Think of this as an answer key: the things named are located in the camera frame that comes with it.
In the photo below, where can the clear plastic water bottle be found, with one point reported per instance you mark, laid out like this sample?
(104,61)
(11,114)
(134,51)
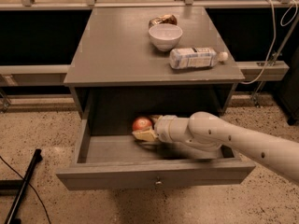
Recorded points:
(196,58)

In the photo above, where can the grey cabinet with counter top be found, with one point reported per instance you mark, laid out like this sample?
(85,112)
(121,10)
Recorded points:
(115,59)

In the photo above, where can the red apple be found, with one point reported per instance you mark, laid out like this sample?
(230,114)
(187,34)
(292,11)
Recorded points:
(141,123)

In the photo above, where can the open grey top drawer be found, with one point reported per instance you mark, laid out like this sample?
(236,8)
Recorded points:
(108,157)

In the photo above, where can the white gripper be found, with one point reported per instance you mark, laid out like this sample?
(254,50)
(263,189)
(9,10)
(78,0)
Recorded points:
(161,129)

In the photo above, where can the black metal floor stand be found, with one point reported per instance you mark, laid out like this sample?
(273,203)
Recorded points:
(18,187)

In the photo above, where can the grey metal railing frame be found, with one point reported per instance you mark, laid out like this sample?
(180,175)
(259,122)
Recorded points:
(39,38)

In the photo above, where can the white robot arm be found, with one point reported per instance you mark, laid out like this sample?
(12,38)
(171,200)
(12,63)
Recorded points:
(207,132)

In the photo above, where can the white ceramic bowl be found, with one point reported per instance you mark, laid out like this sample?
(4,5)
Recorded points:
(165,36)

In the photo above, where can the brown crinkled snack bag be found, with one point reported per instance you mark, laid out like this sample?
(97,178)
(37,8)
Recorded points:
(167,18)

